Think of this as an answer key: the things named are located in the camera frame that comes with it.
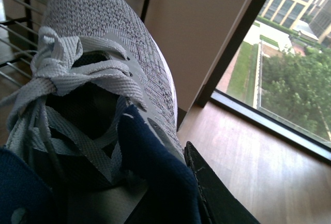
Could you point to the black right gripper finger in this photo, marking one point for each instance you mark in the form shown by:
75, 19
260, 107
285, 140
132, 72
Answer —
216, 203

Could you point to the grey sneaker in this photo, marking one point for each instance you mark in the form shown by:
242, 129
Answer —
92, 136

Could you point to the black metal shoe rack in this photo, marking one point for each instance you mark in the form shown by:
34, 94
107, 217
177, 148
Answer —
20, 22

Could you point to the dark window frame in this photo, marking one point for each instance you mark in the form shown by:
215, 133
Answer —
252, 116

